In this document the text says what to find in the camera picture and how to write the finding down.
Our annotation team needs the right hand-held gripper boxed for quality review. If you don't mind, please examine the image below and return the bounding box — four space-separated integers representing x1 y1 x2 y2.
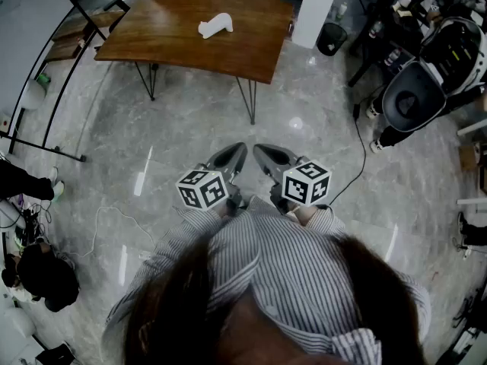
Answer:
253 143 333 213

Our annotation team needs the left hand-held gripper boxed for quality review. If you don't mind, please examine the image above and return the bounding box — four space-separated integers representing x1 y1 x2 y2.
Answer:
175 141 249 216

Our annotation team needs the white plastic object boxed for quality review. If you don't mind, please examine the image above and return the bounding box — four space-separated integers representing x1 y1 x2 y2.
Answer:
197 12 234 40

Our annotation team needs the person's right forearm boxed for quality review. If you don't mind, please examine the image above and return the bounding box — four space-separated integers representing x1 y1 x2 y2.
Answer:
288 202 348 243

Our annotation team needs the person's left forearm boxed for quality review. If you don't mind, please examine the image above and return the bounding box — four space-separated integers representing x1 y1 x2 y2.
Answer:
151 205 229 269

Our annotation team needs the wooden table with metal legs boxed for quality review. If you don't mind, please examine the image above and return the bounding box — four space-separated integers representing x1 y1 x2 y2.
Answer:
94 0 295 125

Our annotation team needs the person's striped shirt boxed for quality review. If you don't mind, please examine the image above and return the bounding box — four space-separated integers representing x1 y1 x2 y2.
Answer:
102 195 433 365

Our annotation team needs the black mesh waste bin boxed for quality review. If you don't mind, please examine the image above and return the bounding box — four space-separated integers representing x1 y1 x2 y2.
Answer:
316 21 349 57

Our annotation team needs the black round seat chair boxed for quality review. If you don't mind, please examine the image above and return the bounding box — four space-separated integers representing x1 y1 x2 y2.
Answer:
381 59 449 133

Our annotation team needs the black desk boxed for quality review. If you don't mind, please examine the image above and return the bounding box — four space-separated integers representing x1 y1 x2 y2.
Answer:
346 0 434 89

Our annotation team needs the black office chair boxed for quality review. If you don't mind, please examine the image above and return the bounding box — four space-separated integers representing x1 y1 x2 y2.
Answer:
93 0 132 51

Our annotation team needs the cardboard box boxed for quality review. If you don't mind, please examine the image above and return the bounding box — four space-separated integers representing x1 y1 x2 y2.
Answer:
459 144 482 173

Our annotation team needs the wooden bench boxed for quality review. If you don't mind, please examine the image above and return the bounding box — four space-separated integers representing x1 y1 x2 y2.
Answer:
44 10 127 62

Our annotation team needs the black floor cable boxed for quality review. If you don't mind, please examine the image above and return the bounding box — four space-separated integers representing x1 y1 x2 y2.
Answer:
327 103 368 207

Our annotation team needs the white floor cable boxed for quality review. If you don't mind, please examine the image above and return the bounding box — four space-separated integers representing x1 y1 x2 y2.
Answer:
70 205 157 259

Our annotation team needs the black metal rack frame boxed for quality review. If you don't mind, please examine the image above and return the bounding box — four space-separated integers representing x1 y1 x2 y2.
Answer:
0 0 132 163

